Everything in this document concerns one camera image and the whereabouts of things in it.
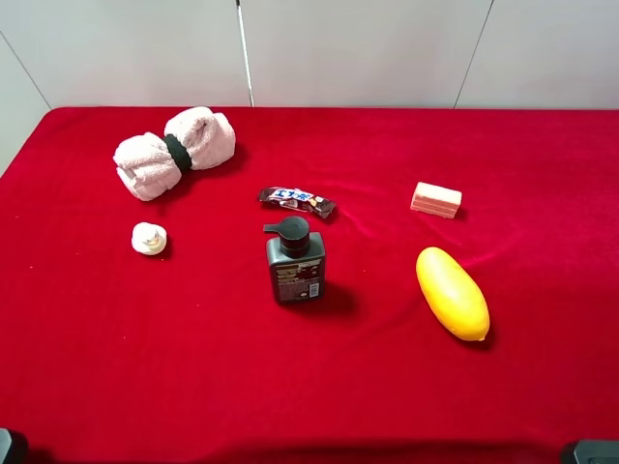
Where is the dark grey pump bottle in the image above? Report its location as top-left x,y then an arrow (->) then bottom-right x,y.
263,216 -> 326,305

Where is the dark object corner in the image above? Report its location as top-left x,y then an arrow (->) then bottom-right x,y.
0,428 -> 28,464
560,440 -> 619,464

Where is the dark object bottom right corner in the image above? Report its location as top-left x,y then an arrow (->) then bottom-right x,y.
560,440 -> 619,464

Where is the chocolate bar dark wrapper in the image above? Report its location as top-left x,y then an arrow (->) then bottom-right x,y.
257,187 -> 337,219

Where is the pink layered wafer block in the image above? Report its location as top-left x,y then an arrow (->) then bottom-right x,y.
410,182 -> 462,218

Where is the dark object bottom left corner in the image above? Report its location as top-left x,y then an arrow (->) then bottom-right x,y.
0,428 -> 28,464

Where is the red velvet tablecloth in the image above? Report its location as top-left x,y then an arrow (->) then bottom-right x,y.
1,107 -> 618,463

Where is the yellow mango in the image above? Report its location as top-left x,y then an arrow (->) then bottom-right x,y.
416,246 -> 490,341

